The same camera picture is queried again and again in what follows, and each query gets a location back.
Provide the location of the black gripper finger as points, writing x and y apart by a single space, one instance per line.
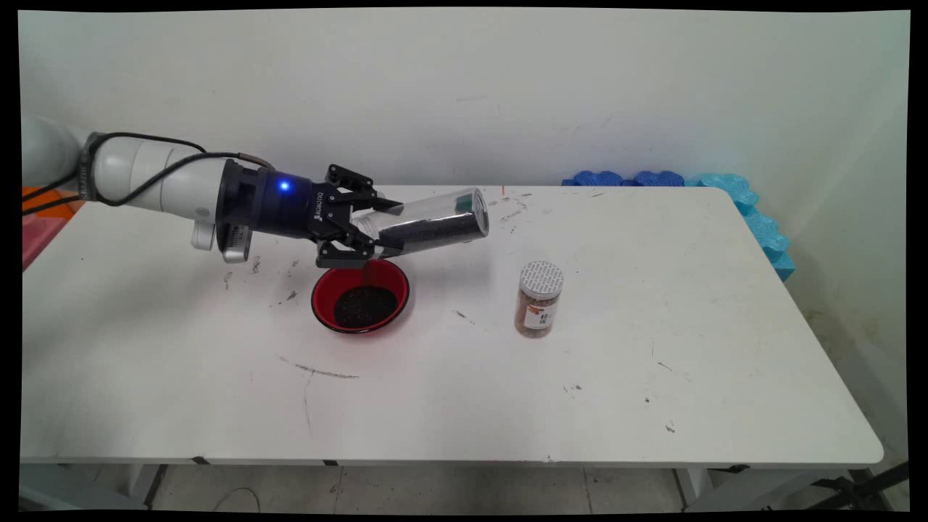
355 185
348 255

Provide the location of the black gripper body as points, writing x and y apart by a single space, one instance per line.
290 206

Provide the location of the clear plastic jar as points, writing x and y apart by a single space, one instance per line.
435 212

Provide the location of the black seed pile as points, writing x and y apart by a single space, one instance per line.
365 307
435 233

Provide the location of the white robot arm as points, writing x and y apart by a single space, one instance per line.
145 174

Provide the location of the red bowl black rim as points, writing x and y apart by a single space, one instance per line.
326 297

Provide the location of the small spice bottle green cap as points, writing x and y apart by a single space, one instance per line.
465 203

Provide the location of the cinnamon stick jar white lid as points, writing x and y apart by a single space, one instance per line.
538 308

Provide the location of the dark blue foam piece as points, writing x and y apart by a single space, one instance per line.
594 178
658 178

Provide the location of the orange box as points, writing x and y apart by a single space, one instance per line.
43 206

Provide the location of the pink plastic item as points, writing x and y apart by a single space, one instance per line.
36 243

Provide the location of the white table leg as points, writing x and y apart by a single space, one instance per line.
148 482
694 484

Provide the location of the light blue foam piece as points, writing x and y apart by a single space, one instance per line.
761 225

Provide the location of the black stand bar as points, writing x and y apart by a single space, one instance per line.
863 484

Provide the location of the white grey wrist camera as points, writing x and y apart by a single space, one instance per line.
235 244

